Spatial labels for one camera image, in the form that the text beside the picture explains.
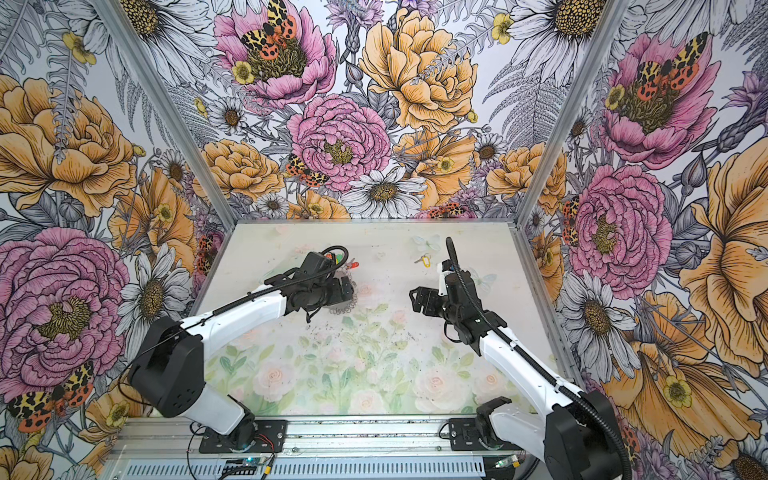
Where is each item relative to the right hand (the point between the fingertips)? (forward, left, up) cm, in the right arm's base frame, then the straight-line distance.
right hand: (423, 303), depth 84 cm
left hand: (+4, +24, -3) cm, 25 cm away
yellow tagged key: (+26, -4, -14) cm, 30 cm away
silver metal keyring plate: (+6, +23, -12) cm, 27 cm away
